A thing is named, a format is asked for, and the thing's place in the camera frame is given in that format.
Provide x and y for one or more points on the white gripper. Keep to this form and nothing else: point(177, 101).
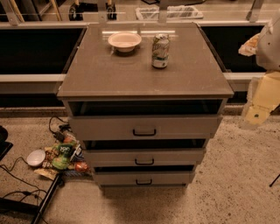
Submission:
point(269, 48)

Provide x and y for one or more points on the grey bottom drawer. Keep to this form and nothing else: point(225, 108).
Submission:
point(157, 178)

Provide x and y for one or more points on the grey drawer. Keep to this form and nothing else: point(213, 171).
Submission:
point(141, 127)
point(150, 157)
point(157, 178)

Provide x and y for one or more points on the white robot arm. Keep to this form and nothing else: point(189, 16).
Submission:
point(265, 45)

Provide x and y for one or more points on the grey drawer cabinet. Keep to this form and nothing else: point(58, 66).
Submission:
point(105, 82)

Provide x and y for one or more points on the grey middle drawer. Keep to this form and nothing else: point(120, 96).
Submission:
point(150, 157)

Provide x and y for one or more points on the grey top drawer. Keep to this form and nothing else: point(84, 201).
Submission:
point(141, 127)

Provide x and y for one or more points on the black tripod leg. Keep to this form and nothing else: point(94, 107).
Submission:
point(273, 182)

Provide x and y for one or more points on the green white soda can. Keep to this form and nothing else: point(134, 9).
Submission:
point(160, 50)

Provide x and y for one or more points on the white bowl on cabinet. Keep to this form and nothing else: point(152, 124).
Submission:
point(124, 42)

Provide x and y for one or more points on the orange snack bag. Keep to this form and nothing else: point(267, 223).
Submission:
point(81, 167)

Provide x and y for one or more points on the black power adapter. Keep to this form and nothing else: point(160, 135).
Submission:
point(59, 136)

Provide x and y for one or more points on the green chip bag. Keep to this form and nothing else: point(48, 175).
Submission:
point(62, 161)

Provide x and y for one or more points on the black stand leg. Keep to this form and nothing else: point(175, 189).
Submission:
point(44, 203)

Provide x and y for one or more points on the white wire basket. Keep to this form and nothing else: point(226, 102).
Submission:
point(173, 12)

